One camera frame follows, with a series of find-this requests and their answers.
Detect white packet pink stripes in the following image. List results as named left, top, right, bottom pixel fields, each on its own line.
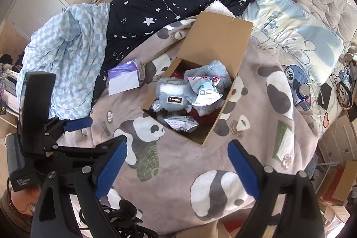
left=164, top=115, right=200, bottom=132

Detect blue cartoon pillow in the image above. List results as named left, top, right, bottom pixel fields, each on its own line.
left=241, top=0, right=345, bottom=85

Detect dark blue bottle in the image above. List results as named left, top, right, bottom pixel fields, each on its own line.
left=293, top=83, right=311, bottom=106

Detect grey plush slipper brown label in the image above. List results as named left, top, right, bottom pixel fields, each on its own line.
left=151, top=79, right=196, bottom=123

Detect white packet blue print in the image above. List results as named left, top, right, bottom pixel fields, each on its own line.
left=186, top=75, right=224, bottom=107

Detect black cable bundle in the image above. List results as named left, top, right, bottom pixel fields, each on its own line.
left=79, top=199, right=157, bottom=238

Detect small cardboard box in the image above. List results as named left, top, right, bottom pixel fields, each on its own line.
left=330, top=161, right=357, bottom=202

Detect black phone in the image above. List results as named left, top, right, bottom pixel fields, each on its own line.
left=316, top=83, right=333, bottom=110

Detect purple tissue pack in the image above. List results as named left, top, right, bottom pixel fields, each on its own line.
left=107, top=59, right=141, bottom=96

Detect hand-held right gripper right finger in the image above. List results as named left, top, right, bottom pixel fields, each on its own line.
left=227, top=139, right=325, bottom=238

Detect brown cardboard box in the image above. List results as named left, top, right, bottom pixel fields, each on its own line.
left=141, top=11, right=254, bottom=146

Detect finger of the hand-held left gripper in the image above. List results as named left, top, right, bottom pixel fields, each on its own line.
left=56, top=135, right=127, bottom=168
left=46, top=117, right=93, bottom=141

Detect red plush slipper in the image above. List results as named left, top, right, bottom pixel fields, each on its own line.
left=190, top=108, right=215, bottom=125

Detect dark star-print blanket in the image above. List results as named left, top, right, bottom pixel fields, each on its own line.
left=92, top=0, right=267, bottom=105

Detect person's left hand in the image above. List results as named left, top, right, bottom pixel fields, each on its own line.
left=10, top=188, right=40, bottom=212

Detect cartoon-print bedsheet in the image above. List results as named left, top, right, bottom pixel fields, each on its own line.
left=279, top=54, right=357, bottom=141

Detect blue checkered blanket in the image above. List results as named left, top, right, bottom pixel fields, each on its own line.
left=18, top=2, right=112, bottom=120

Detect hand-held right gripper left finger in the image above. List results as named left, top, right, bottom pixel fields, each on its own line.
left=31, top=139, right=129, bottom=238

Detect hanging clothes on hangers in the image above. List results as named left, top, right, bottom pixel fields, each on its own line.
left=0, top=52, right=21, bottom=116

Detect grey quilted cushion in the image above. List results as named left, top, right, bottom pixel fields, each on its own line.
left=296, top=0, right=357, bottom=43

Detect person's left forearm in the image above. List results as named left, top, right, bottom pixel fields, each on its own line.
left=0, top=189, right=32, bottom=233

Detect panda-print blanket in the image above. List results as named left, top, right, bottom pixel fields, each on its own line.
left=47, top=13, right=321, bottom=236

